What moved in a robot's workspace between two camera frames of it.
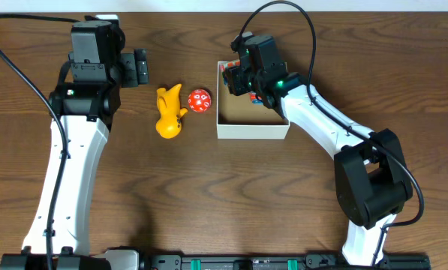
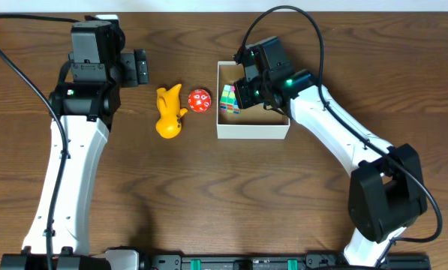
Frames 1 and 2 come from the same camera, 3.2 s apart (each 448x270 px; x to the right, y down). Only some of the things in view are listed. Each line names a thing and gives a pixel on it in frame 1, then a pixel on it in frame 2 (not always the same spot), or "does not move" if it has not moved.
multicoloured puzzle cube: (224, 69) → (229, 103)
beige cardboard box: (238, 118) does not move
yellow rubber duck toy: (169, 123) does not move
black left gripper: (139, 67) does not move
